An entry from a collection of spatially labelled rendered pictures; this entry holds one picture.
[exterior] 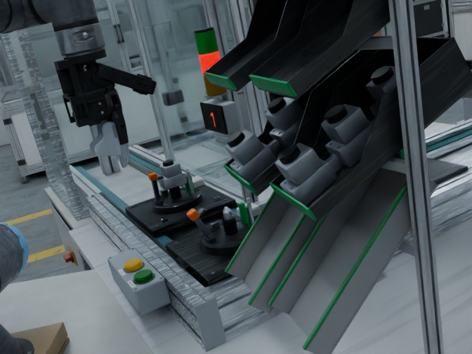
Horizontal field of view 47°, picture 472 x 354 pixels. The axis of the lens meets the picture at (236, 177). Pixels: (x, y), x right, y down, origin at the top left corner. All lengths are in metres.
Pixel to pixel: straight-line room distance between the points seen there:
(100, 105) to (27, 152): 5.42
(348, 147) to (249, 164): 0.18
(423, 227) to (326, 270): 0.18
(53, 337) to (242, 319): 0.38
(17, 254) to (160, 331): 0.33
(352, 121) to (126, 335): 0.69
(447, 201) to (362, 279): 0.63
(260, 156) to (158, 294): 0.43
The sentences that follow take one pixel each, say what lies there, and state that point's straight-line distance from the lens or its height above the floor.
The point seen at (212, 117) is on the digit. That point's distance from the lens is 1.33.
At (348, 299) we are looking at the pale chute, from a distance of 0.75.
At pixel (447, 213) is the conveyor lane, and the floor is 0.90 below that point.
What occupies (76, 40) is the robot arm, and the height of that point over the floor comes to 1.46.
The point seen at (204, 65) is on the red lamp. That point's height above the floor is 1.33.
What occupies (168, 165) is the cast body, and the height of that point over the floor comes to 1.09.
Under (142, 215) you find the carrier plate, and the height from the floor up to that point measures 0.97.
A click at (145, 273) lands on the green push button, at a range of 1.15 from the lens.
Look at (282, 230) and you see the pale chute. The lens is 0.95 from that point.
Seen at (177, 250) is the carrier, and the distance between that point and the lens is 1.22.
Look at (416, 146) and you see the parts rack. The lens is 0.69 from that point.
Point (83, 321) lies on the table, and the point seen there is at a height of 0.86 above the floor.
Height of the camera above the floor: 1.47
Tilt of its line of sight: 18 degrees down
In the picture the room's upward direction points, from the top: 12 degrees counter-clockwise
